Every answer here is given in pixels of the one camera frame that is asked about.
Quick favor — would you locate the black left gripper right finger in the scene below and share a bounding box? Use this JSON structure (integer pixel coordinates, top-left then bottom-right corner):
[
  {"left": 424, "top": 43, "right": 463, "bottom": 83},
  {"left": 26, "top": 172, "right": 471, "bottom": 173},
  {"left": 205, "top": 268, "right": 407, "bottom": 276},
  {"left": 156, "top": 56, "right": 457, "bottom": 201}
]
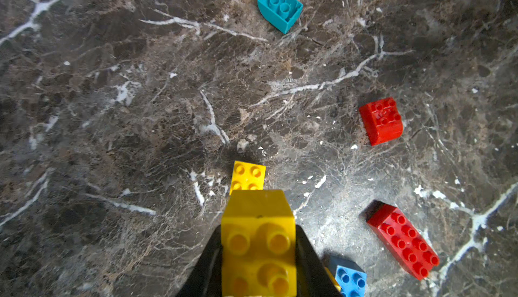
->
[{"left": 295, "top": 225, "right": 341, "bottom": 296}]

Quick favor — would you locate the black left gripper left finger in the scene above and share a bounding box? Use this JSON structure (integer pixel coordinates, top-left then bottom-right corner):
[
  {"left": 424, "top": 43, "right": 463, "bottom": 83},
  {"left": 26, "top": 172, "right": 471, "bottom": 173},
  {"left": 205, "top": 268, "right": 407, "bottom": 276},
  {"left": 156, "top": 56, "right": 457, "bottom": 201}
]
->
[{"left": 176, "top": 238, "right": 222, "bottom": 297}]

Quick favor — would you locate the tall yellow lego brick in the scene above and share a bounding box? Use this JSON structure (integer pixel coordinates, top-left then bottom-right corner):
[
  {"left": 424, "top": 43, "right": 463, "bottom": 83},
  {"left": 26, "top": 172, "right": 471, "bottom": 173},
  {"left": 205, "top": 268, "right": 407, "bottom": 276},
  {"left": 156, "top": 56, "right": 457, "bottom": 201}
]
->
[{"left": 221, "top": 190, "right": 298, "bottom": 296}]

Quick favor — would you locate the long red lego brick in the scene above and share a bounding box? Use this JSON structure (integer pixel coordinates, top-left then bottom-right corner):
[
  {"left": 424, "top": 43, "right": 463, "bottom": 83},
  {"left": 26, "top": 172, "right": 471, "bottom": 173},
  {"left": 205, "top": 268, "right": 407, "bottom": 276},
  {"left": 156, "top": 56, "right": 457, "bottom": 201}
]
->
[{"left": 367, "top": 203, "right": 440, "bottom": 280}]

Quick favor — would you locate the small red lego brick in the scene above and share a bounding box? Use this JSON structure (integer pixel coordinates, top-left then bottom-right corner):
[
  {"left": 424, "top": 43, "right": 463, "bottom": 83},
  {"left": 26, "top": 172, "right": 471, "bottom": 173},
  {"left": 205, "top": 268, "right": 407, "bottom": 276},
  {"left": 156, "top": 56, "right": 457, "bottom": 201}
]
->
[{"left": 359, "top": 97, "right": 403, "bottom": 146}]

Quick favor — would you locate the yellow lego brick beside blue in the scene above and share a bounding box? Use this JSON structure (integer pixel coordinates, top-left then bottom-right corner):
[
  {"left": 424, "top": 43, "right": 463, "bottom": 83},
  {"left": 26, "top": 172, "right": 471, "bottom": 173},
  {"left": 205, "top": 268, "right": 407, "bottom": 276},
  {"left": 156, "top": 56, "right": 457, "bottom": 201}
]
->
[{"left": 325, "top": 267, "right": 341, "bottom": 292}]

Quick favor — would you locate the light blue lego brick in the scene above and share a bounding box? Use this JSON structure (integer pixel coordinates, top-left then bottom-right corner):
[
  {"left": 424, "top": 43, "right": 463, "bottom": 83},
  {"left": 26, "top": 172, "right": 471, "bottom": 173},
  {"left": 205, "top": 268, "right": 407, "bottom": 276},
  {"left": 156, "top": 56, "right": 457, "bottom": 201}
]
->
[{"left": 329, "top": 256, "right": 367, "bottom": 297}]

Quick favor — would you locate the small yellow lego brick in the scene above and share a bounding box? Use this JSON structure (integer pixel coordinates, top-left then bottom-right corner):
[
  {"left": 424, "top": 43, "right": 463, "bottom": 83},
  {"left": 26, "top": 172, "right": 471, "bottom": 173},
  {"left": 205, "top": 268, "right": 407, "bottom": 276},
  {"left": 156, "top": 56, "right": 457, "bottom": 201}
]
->
[{"left": 230, "top": 161, "right": 266, "bottom": 194}]

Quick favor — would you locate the teal lego brick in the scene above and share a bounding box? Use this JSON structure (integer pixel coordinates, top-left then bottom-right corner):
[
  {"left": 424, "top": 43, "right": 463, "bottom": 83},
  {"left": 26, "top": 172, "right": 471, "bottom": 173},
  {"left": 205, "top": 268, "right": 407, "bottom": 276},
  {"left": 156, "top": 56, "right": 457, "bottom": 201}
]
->
[{"left": 258, "top": 0, "right": 304, "bottom": 34}]

